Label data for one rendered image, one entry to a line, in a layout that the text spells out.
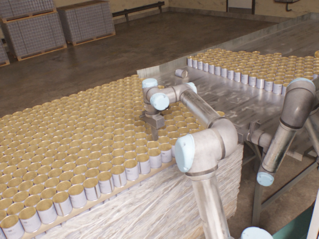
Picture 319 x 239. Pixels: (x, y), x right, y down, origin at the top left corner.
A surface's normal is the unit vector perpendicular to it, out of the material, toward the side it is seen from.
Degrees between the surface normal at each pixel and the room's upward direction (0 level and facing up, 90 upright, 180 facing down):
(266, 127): 0
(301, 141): 0
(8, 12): 90
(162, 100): 90
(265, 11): 90
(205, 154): 64
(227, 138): 46
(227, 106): 0
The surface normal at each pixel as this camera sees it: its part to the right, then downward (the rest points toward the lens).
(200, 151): 0.21, -0.08
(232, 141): 0.59, -0.13
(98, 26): 0.58, 0.31
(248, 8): -0.82, 0.36
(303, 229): -0.12, -0.86
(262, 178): -0.45, 0.49
